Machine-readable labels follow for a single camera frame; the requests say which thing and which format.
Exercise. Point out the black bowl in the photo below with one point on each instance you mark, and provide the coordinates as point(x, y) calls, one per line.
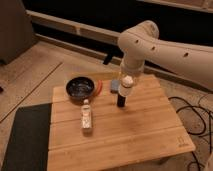
point(80, 88)

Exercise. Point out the orange object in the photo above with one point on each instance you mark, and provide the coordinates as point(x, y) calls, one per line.
point(98, 88)

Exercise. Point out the small white bottle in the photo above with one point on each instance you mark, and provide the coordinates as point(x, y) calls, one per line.
point(86, 116)

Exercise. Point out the white ceramic cup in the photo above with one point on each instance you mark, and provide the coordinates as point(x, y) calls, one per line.
point(126, 85)

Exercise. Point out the wooden board table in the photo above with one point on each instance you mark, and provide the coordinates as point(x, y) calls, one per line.
point(146, 128)

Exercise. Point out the blue grey sponge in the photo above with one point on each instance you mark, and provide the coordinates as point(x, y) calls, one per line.
point(114, 85)

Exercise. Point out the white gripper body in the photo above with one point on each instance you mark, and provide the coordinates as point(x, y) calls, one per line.
point(131, 67)

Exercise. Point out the dark floor mat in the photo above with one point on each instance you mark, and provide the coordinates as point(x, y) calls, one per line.
point(27, 149)

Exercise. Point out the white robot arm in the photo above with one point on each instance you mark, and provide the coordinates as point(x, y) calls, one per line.
point(141, 43)

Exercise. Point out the grey cabinet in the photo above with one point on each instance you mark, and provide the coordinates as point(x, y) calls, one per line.
point(16, 31)

